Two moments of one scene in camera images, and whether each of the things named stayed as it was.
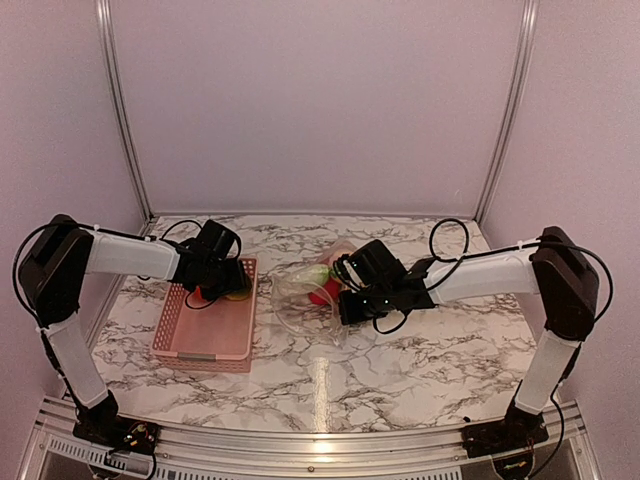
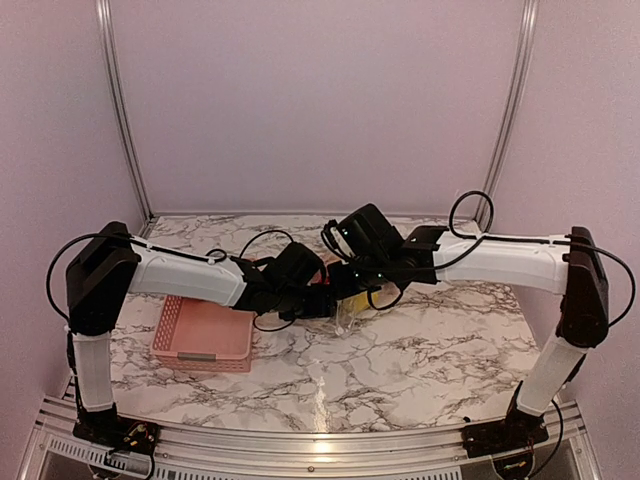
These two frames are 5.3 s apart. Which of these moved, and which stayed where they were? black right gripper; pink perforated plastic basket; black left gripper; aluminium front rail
Moved: black left gripper; black right gripper
Stayed: aluminium front rail; pink perforated plastic basket
